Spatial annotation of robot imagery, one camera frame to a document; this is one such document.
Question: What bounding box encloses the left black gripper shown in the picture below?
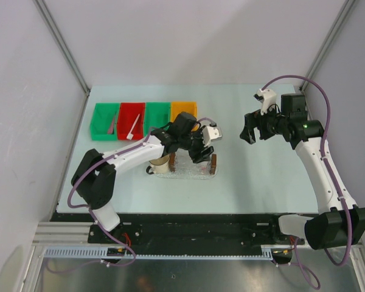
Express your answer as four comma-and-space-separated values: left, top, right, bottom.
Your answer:
179, 126, 214, 164

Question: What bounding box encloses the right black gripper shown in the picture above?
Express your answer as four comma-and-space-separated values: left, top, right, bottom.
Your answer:
240, 103, 289, 145

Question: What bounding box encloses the clear holder with brown ends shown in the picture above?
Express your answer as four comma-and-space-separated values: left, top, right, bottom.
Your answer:
169, 151, 217, 176

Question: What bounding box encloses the cream enamel mug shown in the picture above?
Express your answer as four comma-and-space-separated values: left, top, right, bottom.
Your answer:
145, 156, 170, 175

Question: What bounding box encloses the white pink toothbrush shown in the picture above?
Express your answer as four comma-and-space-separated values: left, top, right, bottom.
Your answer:
127, 114, 141, 141

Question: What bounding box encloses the pink toothpaste tube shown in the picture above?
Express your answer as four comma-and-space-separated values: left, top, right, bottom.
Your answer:
107, 113, 118, 135

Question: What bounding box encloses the white toothpaste tube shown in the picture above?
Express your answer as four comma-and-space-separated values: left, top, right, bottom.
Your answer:
200, 162, 210, 172

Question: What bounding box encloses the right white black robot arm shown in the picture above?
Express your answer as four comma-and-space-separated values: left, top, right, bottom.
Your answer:
240, 89, 365, 250

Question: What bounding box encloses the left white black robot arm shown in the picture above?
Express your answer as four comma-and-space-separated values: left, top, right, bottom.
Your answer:
69, 112, 222, 243

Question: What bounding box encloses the clear oval glass tray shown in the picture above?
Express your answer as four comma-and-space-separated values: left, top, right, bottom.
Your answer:
153, 164, 218, 180

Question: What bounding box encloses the yellow plastic bin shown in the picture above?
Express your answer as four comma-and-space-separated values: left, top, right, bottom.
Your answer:
170, 101, 197, 122

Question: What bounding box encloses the green plastic bin middle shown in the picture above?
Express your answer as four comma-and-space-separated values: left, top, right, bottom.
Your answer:
143, 102, 171, 136

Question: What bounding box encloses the green plastic bin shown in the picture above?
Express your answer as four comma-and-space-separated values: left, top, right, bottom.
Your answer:
90, 103, 120, 141
143, 102, 171, 136

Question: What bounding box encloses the red plastic bin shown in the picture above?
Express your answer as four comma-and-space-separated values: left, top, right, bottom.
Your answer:
116, 102, 145, 141

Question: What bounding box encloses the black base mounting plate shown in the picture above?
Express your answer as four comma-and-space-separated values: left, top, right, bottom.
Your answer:
51, 212, 308, 253

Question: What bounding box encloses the green plastic bin left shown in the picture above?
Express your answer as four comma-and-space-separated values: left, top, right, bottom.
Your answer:
90, 103, 120, 141

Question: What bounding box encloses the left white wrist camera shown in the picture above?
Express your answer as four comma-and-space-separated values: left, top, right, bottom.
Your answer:
202, 126, 223, 147

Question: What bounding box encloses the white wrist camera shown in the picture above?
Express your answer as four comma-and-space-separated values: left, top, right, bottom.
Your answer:
254, 89, 277, 116
202, 126, 223, 147

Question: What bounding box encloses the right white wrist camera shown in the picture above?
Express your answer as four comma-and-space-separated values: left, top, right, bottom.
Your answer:
254, 89, 277, 116

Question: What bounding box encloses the white slotted cable duct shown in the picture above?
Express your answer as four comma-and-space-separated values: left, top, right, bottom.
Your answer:
44, 245, 291, 260

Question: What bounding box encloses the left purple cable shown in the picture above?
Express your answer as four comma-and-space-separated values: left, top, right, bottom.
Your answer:
45, 117, 217, 273

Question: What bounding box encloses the purple cable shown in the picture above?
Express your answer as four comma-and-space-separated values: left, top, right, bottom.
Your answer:
260, 74, 353, 289
45, 117, 217, 273

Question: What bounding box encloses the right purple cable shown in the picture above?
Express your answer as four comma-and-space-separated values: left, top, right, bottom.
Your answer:
260, 74, 353, 289

